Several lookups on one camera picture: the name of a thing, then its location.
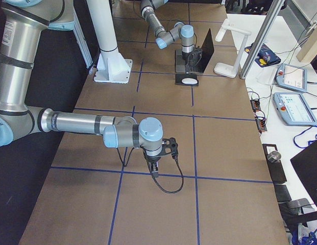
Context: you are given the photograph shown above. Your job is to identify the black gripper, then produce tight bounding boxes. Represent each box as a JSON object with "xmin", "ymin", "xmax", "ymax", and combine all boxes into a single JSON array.
[
  {"xmin": 182, "ymin": 52, "xmax": 193, "ymax": 66},
  {"xmin": 143, "ymin": 150, "xmax": 161, "ymax": 178}
]

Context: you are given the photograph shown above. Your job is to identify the grey laptop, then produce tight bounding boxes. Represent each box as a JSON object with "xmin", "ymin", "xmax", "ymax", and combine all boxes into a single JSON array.
[{"xmin": 175, "ymin": 29, "xmax": 214, "ymax": 74}]

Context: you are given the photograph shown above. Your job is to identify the black mouse pad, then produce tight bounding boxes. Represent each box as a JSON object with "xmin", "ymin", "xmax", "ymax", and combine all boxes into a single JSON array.
[{"xmin": 175, "ymin": 73, "xmax": 199, "ymax": 86}]

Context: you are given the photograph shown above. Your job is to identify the white computer mouse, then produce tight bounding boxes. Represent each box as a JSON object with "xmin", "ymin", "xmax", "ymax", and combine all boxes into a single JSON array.
[{"xmin": 182, "ymin": 78, "xmax": 198, "ymax": 85}]

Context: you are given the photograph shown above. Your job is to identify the blue pouch with yellow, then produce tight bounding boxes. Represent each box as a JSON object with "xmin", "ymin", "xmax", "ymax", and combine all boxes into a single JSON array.
[{"xmin": 255, "ymin": 44, "xmax": 281, "ymax": 68}]

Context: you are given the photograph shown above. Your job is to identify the upper orange connector block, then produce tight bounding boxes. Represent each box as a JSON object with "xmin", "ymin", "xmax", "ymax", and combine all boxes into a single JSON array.
[{"xmin": 250, "ymin": 99, "xmax": 261, "ymax": 112}]

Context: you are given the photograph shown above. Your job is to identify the orange connector block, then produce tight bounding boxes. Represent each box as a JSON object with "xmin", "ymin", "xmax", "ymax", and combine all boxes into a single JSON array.
[
  {"xmin": 255, "ymin": 116, "xmax": 267, "ymax": 133},
  {"xmin": 250, "ymin": 99, "xmax": 261, "ymax": 112}
]

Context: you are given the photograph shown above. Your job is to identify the lower orange connector block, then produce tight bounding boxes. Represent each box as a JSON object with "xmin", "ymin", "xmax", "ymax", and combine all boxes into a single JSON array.
[{"xmin": 255, "ymin": 116, "xmax": 267, "ymax": 133}]

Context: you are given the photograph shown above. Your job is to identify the upper teach pendant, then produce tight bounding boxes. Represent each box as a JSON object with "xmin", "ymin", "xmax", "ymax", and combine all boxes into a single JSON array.
[{"xmin": 275, "ymin": 64, "xmax": 307, "ymax": 92}]

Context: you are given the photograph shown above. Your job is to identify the teach pendant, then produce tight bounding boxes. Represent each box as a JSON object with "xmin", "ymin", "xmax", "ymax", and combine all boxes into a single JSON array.
[
  {"xmin": 273, "ymin": 92, "xmax": 317, "ymax": 126},
  {"xmin": 275, "ymin": 64, "xmax": 307, "ymax": 92}
]

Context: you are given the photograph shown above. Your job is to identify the lower teach pendant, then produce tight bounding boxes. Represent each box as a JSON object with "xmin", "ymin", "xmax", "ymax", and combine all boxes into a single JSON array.
[{"xmin": 273, "ymin": 92, "xmax": 317, "ymax": 126}]

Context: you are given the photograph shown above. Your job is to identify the silver metal cylinder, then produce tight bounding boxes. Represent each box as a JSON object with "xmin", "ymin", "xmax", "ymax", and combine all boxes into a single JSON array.
[{"xmin": 266, "ymin": 151, "xmax": 281, "ymax": 163}]

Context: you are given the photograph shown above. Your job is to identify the wooden board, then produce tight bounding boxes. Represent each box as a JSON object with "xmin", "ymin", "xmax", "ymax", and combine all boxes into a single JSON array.
[{"xmin": 297, "ymin": 21, "xmax": 317, "ymax": 63}]

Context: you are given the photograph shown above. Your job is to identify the black flat plates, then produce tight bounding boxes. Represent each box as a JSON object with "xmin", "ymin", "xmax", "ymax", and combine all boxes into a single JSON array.
[{"xmin": 262, "ymin": 143, "xmax": 317, "ymax": 226}]

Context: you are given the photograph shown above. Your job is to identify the black monitor corner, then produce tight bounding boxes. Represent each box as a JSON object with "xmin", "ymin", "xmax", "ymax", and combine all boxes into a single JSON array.
[{"xmin": 290, "ymin": 141, "xmax": 317, "ymax": 205}]

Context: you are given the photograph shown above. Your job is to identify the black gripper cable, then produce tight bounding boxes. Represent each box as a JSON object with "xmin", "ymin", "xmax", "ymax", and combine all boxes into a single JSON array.
[{"xmin": 116, "ymin": 148, "xmax": 185, "ymax": 194}]

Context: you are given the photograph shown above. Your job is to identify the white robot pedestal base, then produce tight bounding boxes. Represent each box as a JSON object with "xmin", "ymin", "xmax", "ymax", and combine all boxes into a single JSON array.
[{"xmin": 87, "ymin": 0, "xmax": 132, "ymax": 84}]

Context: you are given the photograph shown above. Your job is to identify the aluminium frame post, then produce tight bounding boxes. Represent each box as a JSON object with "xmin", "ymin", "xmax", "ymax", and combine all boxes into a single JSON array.
[{"xmin": 239, "ymin": 0, "xmax": 285, "ymax": 79}]

